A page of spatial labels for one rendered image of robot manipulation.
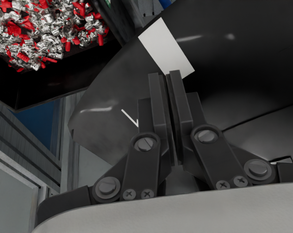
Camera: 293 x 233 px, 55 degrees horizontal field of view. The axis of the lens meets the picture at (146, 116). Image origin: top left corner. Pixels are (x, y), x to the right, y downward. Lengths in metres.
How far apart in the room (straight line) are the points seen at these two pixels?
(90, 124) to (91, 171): 0.92
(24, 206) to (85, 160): 0.28
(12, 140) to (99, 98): 0.38
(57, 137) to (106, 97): 0.58
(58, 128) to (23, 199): 0.49
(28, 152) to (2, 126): 0.10
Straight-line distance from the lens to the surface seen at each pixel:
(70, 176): 1.14
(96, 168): 1.12
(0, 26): 0.30
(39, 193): 0.69
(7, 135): 0.54
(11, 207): 1.21
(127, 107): 0.18
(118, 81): 0.17
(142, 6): 1.27
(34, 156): 0.62
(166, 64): 0.15
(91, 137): 0.22
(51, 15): 0.28
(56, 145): 0.75
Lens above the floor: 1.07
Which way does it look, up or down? 31 degrees down
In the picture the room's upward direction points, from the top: 174 degrees clockwise
